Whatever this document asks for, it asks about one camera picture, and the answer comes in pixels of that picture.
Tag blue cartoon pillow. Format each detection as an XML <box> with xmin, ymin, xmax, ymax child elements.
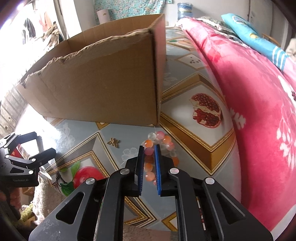
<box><xmin>221</xmin><ymin>13</ymin><xmax>289</xmax><ymax>71</ymax></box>

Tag pink floral quilt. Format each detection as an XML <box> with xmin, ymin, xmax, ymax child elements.
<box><xmin>178</xmin><ymin>18</ymin><xmax>295</xmax><ymax>238</ymax></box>

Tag teal floral wall cloth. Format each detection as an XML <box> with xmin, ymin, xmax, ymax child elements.
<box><xmin>94</xmin><ymin>0</ymin><xmax>173</xmax><ymax>20</ymax></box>

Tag pink orange bead bracelet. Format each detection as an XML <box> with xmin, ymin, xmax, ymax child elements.
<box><xmin>141</xmin><ymin>131</ymin><xmax>180</xmax><ymax>186</ymax></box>

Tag white fuzzy blanket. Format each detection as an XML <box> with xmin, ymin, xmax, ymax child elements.
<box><xmin>33</xmin><ymin>176</ymin><xmax>65</xmax><ymax>225</ymax></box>

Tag hanging clothes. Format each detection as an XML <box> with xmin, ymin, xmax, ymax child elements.
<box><xmin>22</xmin><ymin>18</ymin><xmax>36</xmax><ymax>44</ymax></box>

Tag gold butterfly brooch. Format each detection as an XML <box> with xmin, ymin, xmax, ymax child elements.
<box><xmin>107</xmin><ymin>138</ymin><xmax>120</xmax><ymax>148</ymax></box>

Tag green fuzzy sleeve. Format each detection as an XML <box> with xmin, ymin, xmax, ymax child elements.
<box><xmin>15</xmin><ymin>202</ymin><xmax>36</xmax><ymax>226</ymax></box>

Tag person's left hand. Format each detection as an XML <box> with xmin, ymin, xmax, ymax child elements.
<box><xmin>0</xmin><ymin>188</ymin><xmax>22</xmax><ymax>210</ymax></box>

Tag rolled pink mat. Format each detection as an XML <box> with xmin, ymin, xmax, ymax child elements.
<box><xmin>96</xmin><ymin>9</ymin><xmax>110</xmax><ymax>24</ymax></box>

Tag blue water jug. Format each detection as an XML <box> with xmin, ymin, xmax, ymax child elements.
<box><xmin>177</xmin><ymin>3</ymin><xmax>193</xmax><ymax>20</ymax></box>

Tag brown cardboard box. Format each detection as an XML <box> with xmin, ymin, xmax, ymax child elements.
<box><xmin>16</xmin><ymin>14</ymin><xmax>166</xmax><ymax>126</ymax></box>

